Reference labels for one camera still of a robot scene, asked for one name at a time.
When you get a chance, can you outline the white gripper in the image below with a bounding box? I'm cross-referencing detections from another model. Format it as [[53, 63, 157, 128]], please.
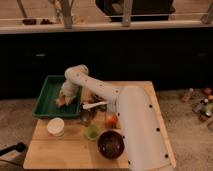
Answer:
[[59, 80, 80, 99]]

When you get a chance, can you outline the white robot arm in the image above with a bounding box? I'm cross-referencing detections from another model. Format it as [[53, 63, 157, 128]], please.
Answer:
[[62, 65, 173, 171]]

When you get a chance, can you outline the green plastic tray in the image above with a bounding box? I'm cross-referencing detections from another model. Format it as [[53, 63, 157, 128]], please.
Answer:
[[33, 75, 81, 119]]

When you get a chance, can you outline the grey metal cup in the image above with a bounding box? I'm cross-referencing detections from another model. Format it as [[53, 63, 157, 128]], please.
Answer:
[[79, 110, 91, 126]]

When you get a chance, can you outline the white round cup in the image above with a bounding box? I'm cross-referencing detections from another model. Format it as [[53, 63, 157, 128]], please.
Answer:
[[47, 118, 65, 137]]

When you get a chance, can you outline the small green cup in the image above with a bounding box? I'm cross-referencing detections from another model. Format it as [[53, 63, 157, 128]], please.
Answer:
[[84, 124, 100, 141]]

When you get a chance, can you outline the red orange apple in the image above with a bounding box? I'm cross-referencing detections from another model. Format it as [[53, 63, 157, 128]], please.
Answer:
[[106, 115, 118, 128]]

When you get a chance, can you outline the dark brown bowl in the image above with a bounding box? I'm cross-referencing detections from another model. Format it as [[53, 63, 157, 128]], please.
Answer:
[[97, 131, 125, 159]]

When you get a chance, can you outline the pile of floor items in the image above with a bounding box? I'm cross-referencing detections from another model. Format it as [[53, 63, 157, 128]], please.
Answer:
[[192, 87, 213, 123]]

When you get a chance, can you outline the white handled utensil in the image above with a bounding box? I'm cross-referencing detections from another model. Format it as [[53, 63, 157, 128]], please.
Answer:
[[82, 101, 108, 110]]

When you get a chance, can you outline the black handle object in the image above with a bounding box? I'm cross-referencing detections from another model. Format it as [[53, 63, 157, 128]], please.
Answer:
[[0, 142, 26, 156]]

